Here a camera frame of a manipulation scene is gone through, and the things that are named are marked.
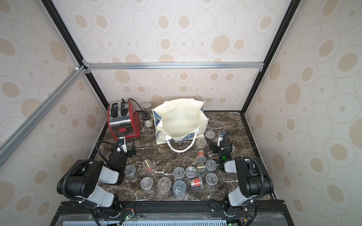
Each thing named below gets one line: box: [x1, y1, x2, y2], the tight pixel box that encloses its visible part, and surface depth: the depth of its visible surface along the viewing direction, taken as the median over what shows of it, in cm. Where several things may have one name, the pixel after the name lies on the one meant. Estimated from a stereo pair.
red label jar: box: [190, 176, 205, 191], surface depth 79 cm
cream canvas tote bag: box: [151, 98, 210, 154], surface depth 90 cm
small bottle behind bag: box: [142, 113, 154, 129], surface depth 111 cm
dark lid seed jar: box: [196, 162, 206, 177], surface depth 85 cm
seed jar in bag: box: [172, 166, 186, 179], surface depth 83 cm
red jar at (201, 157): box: [195, 149, 207, 164], surface depth 91 cm
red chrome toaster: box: [106, 99, 140, 142], surface depth 94 cm
